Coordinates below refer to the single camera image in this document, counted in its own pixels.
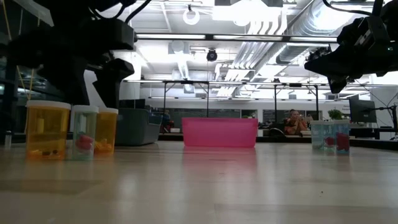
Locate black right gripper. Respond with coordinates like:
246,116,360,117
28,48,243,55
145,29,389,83
304,13,398,95

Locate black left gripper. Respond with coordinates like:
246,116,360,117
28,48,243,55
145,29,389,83
8,17,137,110

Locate small amber pill bottle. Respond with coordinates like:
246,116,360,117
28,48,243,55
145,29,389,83
95,107,119,155

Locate white round caps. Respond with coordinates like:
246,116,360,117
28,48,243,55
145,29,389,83
25,100,72,160

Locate teal plastic bin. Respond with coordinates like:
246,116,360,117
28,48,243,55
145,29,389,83
115,108,164,147

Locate pink plastic bin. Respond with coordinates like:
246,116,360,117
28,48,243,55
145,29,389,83
181,117,259,148

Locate green potted plant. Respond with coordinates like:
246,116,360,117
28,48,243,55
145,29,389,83
327,108,344,121

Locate black computer monitor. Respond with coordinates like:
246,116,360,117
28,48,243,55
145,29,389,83
348,98,378,124

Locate person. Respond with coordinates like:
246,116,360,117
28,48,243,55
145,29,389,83
283,109,309,136
161,109,175,133

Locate yellow cable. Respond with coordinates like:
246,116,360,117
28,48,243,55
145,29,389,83
1,0,35,101

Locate black aluminium rig frame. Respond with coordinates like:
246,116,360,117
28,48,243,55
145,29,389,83
134,33,339,44

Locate white ring light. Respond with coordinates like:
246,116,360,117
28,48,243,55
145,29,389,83
182,8,201,26

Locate black overhead camera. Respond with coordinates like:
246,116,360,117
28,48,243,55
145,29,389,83
206,48,219,63

